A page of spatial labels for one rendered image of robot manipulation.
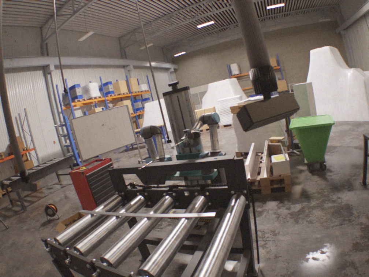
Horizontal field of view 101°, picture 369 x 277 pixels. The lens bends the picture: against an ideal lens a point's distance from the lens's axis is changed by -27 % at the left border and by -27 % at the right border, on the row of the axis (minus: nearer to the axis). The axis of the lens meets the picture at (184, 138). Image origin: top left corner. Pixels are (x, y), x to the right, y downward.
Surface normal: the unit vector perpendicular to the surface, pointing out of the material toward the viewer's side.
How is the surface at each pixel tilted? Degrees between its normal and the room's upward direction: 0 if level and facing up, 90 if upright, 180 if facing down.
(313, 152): 101
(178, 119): 90
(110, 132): 90
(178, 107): 90
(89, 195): 90
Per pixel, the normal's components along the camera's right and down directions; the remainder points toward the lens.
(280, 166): -0.36, 0.25
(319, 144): -0.48, 0.44
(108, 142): 0.64, -0.01
